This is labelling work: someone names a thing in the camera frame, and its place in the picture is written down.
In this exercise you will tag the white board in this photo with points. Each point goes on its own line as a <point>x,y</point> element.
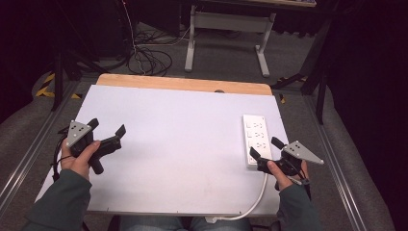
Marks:
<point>173,144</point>

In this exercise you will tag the white power strip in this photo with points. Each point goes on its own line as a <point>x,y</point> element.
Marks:
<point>255,139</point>

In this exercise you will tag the wooden table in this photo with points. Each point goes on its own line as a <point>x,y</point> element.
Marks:
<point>179,84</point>

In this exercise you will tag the white metal table frame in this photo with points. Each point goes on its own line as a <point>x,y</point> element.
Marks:
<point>227,32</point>

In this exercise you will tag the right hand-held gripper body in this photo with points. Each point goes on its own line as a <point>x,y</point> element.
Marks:
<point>293,158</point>

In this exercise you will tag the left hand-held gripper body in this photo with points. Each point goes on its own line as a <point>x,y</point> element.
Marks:
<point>84,141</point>

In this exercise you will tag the person's right hand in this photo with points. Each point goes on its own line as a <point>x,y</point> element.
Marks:
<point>282,174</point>

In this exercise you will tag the person's left hand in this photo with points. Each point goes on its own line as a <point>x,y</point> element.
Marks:
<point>78,159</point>

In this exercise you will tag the black stand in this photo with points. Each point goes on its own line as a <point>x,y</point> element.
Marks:
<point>316,70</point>
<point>62,64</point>

